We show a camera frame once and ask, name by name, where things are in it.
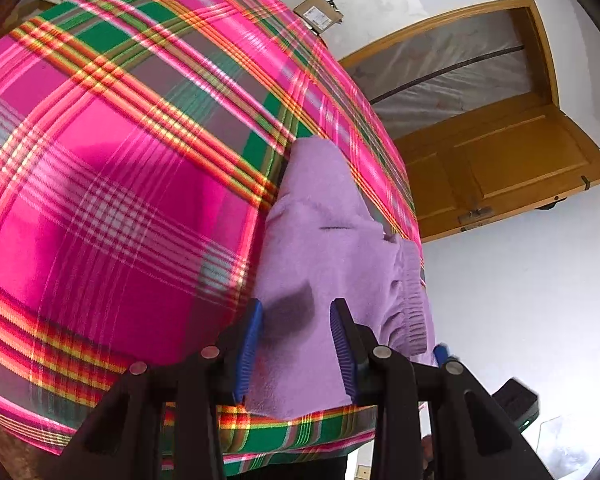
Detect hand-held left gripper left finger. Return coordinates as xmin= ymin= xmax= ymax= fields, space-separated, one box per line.
xmin=70 ymin=299 xmax=265 ymax=480

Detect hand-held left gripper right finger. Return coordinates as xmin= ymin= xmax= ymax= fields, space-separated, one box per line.
xmin=329 ymin=298 xmax=551 ymax=480

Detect purple fleece garment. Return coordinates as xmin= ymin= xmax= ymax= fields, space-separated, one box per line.
xmin=240 ymin=137 xmax=437 ymax=418

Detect grey reflective panel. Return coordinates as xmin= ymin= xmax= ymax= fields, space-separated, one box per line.
xmin=537 ymin=414 xmax=600 ymax=476

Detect wooden door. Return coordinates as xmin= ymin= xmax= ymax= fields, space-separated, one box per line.
xmin=395 ymin=105 xmax=600 ymax=243

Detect pink plaid bed sheet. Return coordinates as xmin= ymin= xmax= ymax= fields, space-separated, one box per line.
xmin=0 ymin=0 xmax=425 ymax=476

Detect translucent plastic door curtain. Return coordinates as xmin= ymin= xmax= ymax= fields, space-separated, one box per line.
xmin=347 ymin=7 xmax=551 ymax=138

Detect brown cardboard box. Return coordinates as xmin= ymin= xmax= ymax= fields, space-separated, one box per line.
xmin=292 ymin=0 xmax=345 ymax=36

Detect metal door handle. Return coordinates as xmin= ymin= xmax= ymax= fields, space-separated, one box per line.
xmin=457 ymin=206 xmax=496 ymax=226

